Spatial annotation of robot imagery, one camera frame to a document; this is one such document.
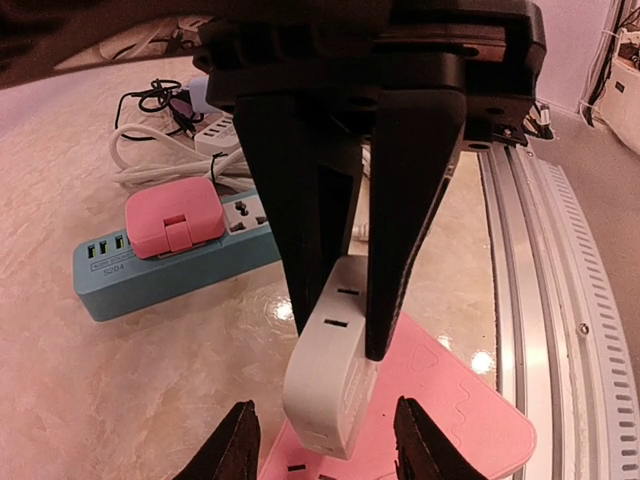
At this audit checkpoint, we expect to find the black usb cable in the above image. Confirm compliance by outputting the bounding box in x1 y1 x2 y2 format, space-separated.
115 78 206 139

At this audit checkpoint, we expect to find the white plastic basket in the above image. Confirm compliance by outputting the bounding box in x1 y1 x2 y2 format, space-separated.
598 28 639 154

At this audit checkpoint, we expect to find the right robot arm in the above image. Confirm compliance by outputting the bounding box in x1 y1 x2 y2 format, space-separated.
1 1 547 361

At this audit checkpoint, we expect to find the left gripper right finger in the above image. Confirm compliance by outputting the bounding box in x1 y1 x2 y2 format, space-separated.
393 396 485 480

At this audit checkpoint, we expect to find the blue charger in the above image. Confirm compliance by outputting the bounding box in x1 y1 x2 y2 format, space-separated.
187 76 214 114

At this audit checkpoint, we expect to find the white power strip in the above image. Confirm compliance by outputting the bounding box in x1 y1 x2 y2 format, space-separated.
194 115 241 160

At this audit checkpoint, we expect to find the pink triangular power strip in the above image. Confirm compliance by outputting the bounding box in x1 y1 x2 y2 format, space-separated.
259 315 536 479

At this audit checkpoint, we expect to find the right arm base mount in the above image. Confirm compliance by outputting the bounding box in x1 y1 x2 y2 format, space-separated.
493 101 554 146

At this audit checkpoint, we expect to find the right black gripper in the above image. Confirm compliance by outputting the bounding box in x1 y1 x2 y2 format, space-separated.
193 1 546 148

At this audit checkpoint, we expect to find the teal power strip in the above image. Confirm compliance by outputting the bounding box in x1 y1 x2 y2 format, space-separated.
72 190 280 322

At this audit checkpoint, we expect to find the white square adapter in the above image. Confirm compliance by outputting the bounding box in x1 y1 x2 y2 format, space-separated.
283 255 378 460

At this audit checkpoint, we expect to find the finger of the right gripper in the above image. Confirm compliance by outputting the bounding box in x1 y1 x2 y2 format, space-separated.
234 95 363 330
366 90 466 361

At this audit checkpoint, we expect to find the aluminium front rail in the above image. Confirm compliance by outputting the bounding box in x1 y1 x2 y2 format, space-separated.
479 145 639 479

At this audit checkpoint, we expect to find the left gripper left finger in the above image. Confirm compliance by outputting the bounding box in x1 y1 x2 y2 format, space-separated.
173 400 261 480

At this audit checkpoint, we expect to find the pink square adapter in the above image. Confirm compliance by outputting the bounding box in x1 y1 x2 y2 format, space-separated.
125 177 226 259

